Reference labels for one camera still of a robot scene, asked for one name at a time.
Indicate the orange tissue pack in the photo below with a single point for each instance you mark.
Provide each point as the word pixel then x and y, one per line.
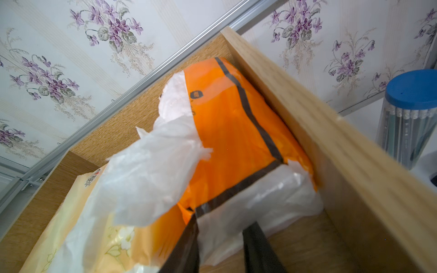
pixel 217 151

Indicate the yellow tissue pack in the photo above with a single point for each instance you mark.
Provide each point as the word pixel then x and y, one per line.
pixel 99 246

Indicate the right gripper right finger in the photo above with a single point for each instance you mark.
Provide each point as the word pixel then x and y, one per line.
pixel 259 256

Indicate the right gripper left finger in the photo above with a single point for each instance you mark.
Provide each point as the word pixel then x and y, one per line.
pixel 185 256

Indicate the pencil canister blue lid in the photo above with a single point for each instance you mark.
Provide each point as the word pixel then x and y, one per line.
pixel 408 115

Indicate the wooden three-tier shelf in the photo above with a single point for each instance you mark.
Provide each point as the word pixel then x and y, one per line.
pixel 378 217

